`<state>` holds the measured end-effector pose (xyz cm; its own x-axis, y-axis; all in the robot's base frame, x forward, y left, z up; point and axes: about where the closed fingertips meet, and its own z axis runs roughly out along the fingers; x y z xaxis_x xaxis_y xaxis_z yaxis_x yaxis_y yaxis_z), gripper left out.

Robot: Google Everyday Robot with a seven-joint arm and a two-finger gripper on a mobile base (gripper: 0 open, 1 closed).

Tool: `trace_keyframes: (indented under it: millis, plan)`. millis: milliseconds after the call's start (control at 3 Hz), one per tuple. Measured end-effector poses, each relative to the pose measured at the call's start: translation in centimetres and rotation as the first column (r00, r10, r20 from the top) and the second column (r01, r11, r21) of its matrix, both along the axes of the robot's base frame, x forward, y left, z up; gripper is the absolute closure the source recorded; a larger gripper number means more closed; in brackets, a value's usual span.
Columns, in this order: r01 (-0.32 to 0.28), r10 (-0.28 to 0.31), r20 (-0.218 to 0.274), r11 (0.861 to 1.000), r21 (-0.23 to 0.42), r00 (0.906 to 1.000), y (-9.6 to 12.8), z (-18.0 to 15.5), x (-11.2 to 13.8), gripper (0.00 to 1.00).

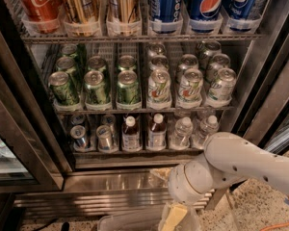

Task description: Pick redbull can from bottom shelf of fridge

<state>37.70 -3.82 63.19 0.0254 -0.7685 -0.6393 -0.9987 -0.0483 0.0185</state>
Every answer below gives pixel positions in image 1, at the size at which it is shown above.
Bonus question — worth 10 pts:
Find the blue pepsi can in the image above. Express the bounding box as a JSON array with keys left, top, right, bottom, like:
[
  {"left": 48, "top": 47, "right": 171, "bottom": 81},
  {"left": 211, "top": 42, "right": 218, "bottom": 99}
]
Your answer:
[
  {"left": 226, "top": 0, "right": 256, "bottom": 32},
  {"left": 149, "top": 0, "right": 182, "bottom": 33},
  {"left": 189, "top": 0, "right": 223, "bottom": 33}
]

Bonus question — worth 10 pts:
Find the white diet can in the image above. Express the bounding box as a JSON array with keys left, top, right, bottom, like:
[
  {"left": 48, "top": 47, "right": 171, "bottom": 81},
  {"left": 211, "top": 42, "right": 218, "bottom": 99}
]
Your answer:
[
  {"left": 205, "top": 53, "right": 230, "bottom": 83},
  {"left": 148, "top": 69, "right": 171, "bottom": 103},
  {"left": 175, "top": 54, "right": 198, "bottom": 83},
  {"left": 178, "top": 67, "right": 203, "bottom": 102},
  {"left": 208, "top": 68, "right": 236, "bottom": 101},
  {"left": 148, "top": 55, "right": 169, "bottom": 71}
]

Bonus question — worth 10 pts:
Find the clear water bottle left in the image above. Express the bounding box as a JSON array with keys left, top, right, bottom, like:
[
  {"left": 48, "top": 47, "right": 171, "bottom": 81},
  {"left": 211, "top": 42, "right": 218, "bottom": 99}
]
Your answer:
[{"left": 170, "top": 116, "right": 193, "bottom": 150}]

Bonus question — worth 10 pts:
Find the red bull can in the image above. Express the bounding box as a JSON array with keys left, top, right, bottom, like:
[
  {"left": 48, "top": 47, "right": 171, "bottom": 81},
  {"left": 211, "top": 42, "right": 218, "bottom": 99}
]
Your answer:
[
  {"left": 101, "top": 114, "right": 116, "bottom": 137},
  {"left": 96, "top": 125, "right": 114, "bottom": 151},
  {"left": 70, "top": 125, "right": 89, "bottom": 148},
  {"left": 70, "top": 115, "right": 86, "bottom": 126}
]

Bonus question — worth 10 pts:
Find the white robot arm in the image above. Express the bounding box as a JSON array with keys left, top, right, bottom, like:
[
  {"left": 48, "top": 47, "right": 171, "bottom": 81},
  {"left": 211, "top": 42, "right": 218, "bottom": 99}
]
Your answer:
[{"left": 168, "top": 132, "right": 289, "bottom": 231}]

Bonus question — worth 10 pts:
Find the wire shelf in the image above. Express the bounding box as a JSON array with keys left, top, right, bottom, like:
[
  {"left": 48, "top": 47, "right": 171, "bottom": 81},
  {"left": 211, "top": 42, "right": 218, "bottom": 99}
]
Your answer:
[
  {"left": 56, "top": 106, "right": 234, "bottom": 116},
  {"left": 21, "top": 34, "right": 265, "bottom": 44}
]

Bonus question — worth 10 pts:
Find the white diet can front middle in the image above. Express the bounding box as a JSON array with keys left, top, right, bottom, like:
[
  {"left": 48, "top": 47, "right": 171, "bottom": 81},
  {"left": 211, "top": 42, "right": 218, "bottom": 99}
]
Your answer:
[{"left": 178, "top": 67, "right": 203, "bottom": 102}]

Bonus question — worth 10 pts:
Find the clear water bottle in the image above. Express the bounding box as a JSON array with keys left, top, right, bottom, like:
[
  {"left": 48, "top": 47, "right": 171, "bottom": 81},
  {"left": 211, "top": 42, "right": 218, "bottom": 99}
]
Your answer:
[
  {"left": 192, "top": 115, "right": 219, "bottom": 150},
  {"left": 170, "top": 116, "right": 193, "bottom": 150}
]

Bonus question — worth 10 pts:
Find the green can second row middle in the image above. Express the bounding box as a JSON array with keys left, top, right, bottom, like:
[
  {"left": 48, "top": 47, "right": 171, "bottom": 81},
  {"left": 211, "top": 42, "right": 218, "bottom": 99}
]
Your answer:
[{"left": 87, "top": 55, "right": 108, "bottom": 75}]

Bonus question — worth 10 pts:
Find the gold can left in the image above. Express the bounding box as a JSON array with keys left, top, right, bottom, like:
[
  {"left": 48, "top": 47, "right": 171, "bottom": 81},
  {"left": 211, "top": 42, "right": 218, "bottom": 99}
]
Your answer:
[{"left": 63, "top": 0, "right": 97, "bottom": 37}]

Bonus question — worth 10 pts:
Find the red Coca-Cola can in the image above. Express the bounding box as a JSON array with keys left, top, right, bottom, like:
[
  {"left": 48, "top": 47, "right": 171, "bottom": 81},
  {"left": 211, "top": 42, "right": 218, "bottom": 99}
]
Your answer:
[{"left": 20, "top": 0, "right": 59, "bottom": 34}]

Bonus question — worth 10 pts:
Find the green can second row left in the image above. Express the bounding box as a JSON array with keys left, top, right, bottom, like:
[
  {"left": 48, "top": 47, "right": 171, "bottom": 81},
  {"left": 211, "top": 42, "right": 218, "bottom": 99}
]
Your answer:
[{"left": 54, "top": 56, "right": 83, "bottom": 90}]

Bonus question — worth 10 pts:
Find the brown tea bottle right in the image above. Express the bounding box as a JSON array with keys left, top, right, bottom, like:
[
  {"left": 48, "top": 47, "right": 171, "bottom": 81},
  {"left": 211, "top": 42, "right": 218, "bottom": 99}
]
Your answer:
[{"left": 146, "top": 114, "right": 167, "bottom": 151}]

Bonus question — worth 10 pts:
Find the gold can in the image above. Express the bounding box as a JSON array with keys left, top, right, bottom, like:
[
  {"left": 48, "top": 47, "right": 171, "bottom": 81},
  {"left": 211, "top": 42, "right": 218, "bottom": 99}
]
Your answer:
[
  {"left": 63, "top": 0, "right": 97, "bottom": 37},
  {"left": 108, "top": 0, "right": 141, "bottom": 36}
]

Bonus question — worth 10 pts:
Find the middle wire shelf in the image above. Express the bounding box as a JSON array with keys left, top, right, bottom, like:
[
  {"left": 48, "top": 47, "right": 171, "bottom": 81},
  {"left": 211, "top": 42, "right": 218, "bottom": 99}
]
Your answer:
[{"left": 56, "top": 106, "right": 234, "bottom": 116}]

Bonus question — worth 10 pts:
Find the brown tea bottle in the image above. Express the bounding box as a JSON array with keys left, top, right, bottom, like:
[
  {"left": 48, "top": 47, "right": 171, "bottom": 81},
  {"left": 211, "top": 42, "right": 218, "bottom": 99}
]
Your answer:
[
  {"left": 122, "top": 116, "right": 141, "bottom": 151},
  {"left": 146, "top": 114, "right": 167, "bottom": 151}
]

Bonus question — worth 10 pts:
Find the green can back left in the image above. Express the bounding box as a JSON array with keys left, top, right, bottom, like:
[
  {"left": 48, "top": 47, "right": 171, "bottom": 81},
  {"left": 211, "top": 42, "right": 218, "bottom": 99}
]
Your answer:
[{"left": 60, "top": 44, "right": 86, "bottom": 65}]

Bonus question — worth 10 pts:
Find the top wire shelf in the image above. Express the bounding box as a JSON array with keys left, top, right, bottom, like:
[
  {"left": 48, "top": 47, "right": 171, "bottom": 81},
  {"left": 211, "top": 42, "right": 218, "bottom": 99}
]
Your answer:
[{"left": 21, "top": 34, "right": 265, "bottom": 44}]

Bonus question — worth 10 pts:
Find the blue Pepsi can middle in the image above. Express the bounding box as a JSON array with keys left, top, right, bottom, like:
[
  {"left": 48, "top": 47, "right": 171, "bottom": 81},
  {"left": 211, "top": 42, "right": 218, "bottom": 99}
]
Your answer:
[{"left": 189, "top": 0, "right": 223, "bottom": 33}]

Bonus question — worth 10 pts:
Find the clear water bottle right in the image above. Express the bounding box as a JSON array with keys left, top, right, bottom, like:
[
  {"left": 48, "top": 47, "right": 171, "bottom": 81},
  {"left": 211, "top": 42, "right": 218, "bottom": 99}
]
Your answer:
[{"left": 192, "top": 115, "right": 219, "bottom": 150}]

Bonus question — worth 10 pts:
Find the gold can right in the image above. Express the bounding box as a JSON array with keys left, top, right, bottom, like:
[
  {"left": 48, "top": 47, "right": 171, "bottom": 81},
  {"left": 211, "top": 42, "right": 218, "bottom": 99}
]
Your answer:
[{"left": 108, "top": 0, "right": 141, "bottom": 36}]

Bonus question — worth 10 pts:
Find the green can front right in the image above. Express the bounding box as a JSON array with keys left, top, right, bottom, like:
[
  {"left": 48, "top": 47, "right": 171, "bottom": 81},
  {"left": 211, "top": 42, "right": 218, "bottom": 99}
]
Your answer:
[{"left": 117, "top": 70, "right": 141, "bottom": 105}]

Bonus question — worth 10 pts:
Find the green can second row right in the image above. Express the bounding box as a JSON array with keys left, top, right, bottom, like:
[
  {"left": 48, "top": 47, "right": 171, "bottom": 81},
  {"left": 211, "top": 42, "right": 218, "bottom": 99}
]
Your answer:
[{"left": 118, "top": 55, "right": 137, "bottom": 72}]

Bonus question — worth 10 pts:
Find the blue Pepsi can right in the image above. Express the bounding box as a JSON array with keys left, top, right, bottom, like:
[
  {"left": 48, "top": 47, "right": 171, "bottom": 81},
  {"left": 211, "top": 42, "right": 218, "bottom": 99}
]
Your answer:
[{"left": 226, "top": 0, "right": 256, "bottom": 32}]

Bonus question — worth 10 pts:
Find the orange cable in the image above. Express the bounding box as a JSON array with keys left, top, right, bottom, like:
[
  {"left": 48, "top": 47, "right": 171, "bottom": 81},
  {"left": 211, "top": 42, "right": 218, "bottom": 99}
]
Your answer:
[{"left": 259, "top": 195, "right": 289, "bottom": 231}]

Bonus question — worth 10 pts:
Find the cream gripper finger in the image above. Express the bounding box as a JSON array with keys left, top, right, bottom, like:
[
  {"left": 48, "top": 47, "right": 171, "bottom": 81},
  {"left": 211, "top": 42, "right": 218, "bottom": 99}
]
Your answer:
[{"left": 159, "top": 203, "right": 188, "bottom": 231}]

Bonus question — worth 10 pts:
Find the green can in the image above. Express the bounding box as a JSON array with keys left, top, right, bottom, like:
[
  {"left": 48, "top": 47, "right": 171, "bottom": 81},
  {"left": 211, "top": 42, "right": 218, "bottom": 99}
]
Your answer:
[
  {"left": 117, "top": 70, "right": 141, "bottom": 105},
  {"left": 60, "top": 44, "right": 86, "bottom": 65},
  {"left": 48, "top": 71, "right": 80, "bottom": 106},
  {"left": 84, "top": 70, "right": 110, "bottom": 105}
]

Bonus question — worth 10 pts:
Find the blue Pepsi can left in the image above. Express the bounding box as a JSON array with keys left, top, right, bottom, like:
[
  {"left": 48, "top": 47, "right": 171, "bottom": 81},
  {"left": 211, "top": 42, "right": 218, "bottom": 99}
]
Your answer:
[{"left": 149, "top": 0, "right": 182, "bottom": 33}]

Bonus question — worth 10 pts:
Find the clear plastic bin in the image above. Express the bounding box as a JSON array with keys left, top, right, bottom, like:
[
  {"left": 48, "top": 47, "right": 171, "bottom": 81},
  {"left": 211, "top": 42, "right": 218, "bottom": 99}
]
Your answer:
[{"left": 97, "top": 206, "right": 202, "bottom": 231}]

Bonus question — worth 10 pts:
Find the brown tea bottle left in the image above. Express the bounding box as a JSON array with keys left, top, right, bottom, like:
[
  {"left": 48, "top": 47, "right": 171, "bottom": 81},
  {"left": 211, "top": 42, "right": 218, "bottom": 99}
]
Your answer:
[{"left": 122, "top": 116, "right": 141, "bottom": 151}]

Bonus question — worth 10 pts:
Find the open fridge door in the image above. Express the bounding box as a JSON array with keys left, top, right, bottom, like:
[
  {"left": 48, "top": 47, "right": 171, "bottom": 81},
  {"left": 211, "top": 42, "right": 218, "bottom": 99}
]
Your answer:
[{"left": 221, "top": 14, "right": 289, "bottom": 148}]

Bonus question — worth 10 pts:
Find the silver can back right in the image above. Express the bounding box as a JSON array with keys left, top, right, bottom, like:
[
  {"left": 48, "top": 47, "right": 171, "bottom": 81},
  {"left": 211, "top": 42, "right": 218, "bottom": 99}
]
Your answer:
[{"left": 196, "top": 41, "right": 222, "bottom": 70}]

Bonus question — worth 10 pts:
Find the green can front left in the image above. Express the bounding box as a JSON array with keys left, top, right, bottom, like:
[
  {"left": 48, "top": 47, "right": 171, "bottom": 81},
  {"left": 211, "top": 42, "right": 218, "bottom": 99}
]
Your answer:
[{"left": 48, "top": 71, "right": 80, "bottom": 106}]

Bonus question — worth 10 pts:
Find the silver can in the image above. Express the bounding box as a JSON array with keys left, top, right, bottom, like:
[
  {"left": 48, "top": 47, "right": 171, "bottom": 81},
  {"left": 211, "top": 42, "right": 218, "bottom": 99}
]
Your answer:
[
  {"left": 146, "top": 42, "right": 166, "bottom": 60},
  {"left": 196, "top": 41, "right": 222, "bottom": 70}
]

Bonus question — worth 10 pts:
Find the green can second row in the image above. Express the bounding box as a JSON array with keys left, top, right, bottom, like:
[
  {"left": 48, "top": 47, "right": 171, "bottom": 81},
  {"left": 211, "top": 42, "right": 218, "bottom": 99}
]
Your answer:
[
  {"left": 54, "top": 56, "right": 83, "bottom": 90},
  {"left": 87, "top": 55, "right": 108, "bottom": 75},
  {"left": 118, "top": 55, "right": 137, "bottom": 72}
]

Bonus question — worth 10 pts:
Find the green can front middle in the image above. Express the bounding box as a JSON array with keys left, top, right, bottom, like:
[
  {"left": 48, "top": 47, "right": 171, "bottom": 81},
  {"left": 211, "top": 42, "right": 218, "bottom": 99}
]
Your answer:
[{"left": 84, "top": 70, "right": 110, "bottom": 105}]

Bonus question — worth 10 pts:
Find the white diet can front right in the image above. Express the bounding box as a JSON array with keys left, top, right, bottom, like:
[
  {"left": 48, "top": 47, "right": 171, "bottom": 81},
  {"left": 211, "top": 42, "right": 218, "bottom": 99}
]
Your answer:
[{"left": 208, "top": 68, "right": 236, "bottom": 101}]

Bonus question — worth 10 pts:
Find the black cable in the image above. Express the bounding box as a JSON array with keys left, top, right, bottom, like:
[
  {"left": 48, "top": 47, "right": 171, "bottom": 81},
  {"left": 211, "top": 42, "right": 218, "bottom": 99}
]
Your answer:
[{"left": 32, "top": 218, "right": 70, "bottom": 231}]

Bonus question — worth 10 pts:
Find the white diet can front left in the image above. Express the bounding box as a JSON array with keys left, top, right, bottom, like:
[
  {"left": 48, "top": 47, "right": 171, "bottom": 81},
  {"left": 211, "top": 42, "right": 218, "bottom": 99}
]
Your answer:
[{"left": 148, "top": 69, "right": 171, "bottom": 103}]

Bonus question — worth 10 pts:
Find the silver can back left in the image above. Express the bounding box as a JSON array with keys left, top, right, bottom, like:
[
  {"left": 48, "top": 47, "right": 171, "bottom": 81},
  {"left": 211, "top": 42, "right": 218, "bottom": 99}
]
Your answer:
[{"left": 146, "top": 42, "right": 166, "bottom": 60}]

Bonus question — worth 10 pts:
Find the stainless steel fridge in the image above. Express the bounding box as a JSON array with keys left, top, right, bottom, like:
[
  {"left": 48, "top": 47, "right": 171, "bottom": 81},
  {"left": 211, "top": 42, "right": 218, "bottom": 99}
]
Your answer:
[{"left": 0, "top": 0, "right": 289, "bottom": 218}]

